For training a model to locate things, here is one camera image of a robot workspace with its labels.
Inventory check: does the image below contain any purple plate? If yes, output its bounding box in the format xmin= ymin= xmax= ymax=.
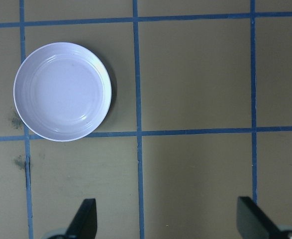
xmin=13 ymin=41 xmax=112 ymax=142

